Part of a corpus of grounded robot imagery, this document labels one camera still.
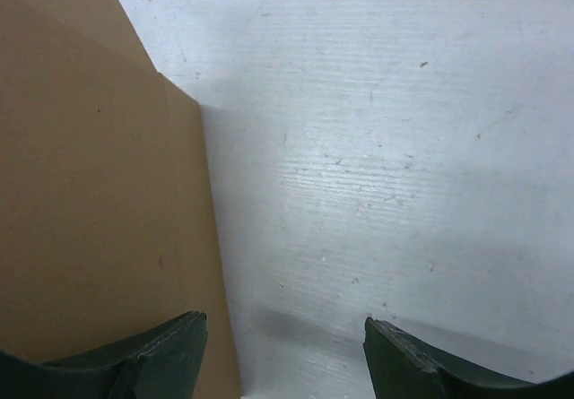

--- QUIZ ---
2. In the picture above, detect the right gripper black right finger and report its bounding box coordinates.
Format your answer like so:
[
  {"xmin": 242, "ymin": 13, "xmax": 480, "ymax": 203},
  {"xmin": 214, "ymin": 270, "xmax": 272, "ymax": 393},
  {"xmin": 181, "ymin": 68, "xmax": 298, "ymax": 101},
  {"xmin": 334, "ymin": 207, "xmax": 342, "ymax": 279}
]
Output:
[{"xmin": 363, "ymin": 317, "xmax": 573, "ymax": 399}]

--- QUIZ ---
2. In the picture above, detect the cardboard box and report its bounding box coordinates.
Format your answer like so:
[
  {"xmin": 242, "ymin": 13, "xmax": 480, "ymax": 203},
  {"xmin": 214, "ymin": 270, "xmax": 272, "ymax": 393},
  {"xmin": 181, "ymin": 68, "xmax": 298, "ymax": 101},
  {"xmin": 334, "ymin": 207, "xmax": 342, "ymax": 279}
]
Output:
[{"xmin": 1, "ymin": 0, "xmax": 240, "ymax": 398}]

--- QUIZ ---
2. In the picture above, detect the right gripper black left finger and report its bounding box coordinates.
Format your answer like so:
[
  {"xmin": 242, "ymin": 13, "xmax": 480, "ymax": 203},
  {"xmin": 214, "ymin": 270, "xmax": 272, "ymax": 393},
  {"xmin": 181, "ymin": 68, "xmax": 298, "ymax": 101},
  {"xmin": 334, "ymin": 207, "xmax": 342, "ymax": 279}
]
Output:
[{"xmin": 1, "ymin": 311, "xmax": 207, "ymax": 399}]

